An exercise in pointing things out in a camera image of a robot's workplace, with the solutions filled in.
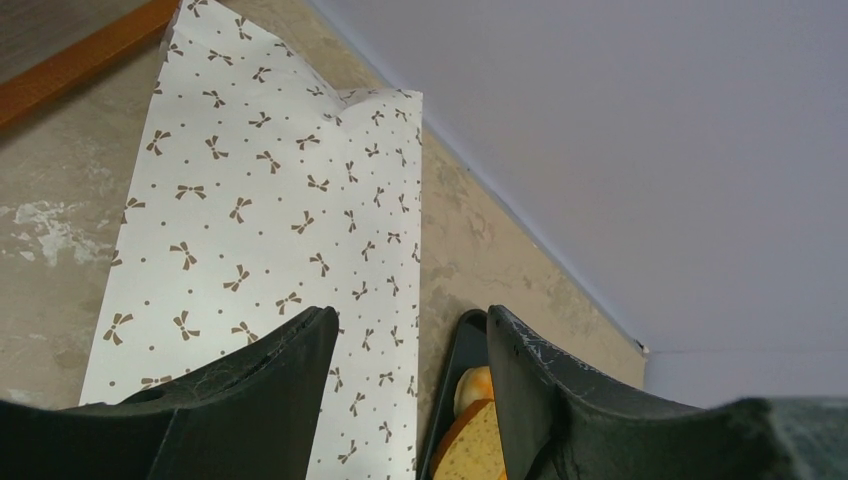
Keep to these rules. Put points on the black plastic tray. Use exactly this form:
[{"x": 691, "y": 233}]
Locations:
[{"x": 468, "y": 349}]

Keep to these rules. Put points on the white patterned paper bag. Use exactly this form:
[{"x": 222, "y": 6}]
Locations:
[{"x": 260, "y": 190}]

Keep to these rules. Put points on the sliced seeded fake bread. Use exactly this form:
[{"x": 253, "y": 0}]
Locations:
[{"x": 472, "y": 448}]

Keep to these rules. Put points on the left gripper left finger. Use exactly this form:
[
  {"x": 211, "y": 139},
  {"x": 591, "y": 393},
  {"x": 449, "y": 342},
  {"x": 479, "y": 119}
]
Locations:
[{"x": 251, "y": 414}]

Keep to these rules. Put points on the orange wooden shelf rack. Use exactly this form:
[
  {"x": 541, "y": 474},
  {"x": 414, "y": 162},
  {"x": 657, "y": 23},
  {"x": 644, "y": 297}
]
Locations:
[{"x": 83, "y": 60}]

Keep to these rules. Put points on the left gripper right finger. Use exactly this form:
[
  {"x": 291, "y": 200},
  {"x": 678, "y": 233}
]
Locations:
[{"x": 560, "y": 418}]

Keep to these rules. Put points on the round fake bread bun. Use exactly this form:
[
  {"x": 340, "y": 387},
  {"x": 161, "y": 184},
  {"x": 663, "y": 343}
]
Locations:
[{"x": 473, "y": 385}]

